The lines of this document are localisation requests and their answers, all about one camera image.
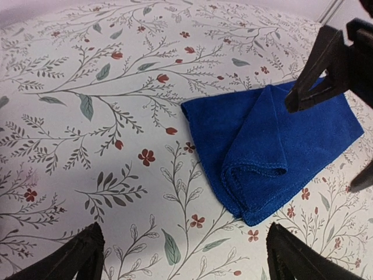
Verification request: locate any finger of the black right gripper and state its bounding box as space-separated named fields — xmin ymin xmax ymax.
xmin=351 ymin=163 xmax=372 ymax=191

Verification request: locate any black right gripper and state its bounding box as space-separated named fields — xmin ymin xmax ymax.
xmin=284 ymin=17 xmax=372 ymax=113

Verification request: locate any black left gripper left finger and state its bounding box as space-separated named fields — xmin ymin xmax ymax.
xmin=7 ymin=222 xmax=104 ymax=280

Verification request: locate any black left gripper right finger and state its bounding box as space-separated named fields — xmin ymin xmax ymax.
xmin=266 ymin=222 xmax=362 ymax=280

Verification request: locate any blue towel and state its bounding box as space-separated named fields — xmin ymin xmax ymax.
xmin=181 ymin=82 xmax=363 ymax=226

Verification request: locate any right aluminium frame post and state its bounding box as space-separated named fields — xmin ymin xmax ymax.
xmin=317 ymin=0 xmax=344 ymax=25

